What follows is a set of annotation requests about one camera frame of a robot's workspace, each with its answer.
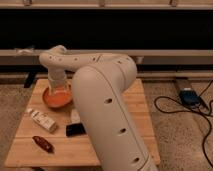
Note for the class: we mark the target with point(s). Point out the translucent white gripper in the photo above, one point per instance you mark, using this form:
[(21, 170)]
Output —
[(59, 87)]

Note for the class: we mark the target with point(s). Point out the orange ceramic bowl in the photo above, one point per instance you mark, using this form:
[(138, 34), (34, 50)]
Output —
[(57, 100)]

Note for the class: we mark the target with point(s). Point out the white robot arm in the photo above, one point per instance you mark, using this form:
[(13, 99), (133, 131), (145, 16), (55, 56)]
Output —
[(97, 85)]

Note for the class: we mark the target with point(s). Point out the small white box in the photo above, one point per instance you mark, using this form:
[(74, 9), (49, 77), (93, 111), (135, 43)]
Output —
[(75, 118)]

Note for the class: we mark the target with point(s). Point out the white carton box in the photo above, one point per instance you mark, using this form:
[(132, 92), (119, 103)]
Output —
[(42, 119)]

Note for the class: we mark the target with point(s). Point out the black rectangular block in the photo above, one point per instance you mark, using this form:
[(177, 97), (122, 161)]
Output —
[(75, 129)]

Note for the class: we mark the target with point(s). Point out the wooden table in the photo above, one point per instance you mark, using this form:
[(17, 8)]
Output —
[(74, 151)]

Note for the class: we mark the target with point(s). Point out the dark red snack wrapper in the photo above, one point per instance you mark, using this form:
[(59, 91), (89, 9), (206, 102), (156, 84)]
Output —
[(43, 143)]

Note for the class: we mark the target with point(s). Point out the long wooden bench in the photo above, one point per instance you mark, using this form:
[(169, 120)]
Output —
[(14, 63)]

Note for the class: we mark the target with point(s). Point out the blue power adapter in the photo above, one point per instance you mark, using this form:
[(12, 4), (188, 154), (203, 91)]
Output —
[(189, 97)]

